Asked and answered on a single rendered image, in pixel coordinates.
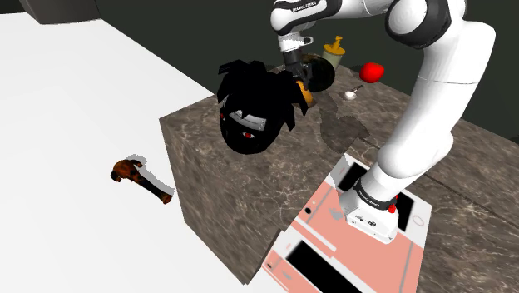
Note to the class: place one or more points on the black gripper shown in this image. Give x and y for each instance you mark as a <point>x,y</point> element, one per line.
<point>295,62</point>

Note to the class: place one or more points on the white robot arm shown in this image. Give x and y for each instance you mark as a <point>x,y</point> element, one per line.
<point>430,121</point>

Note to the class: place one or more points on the dark round bowl orange rim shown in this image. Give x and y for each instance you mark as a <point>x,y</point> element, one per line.
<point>322,74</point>

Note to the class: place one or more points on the olive jar with yellow lid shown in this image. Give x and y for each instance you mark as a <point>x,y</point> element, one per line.
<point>334,57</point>

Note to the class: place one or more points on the black spiky-haired figure head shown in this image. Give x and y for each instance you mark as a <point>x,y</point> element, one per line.
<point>251,101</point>

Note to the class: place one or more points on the red apple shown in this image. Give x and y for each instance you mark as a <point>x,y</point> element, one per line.
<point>371,72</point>

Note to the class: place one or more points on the brown club-shaped thing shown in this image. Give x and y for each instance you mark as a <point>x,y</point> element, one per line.
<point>129,172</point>

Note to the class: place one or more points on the pink and white robot stand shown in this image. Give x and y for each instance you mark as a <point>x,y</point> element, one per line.
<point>356,259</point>

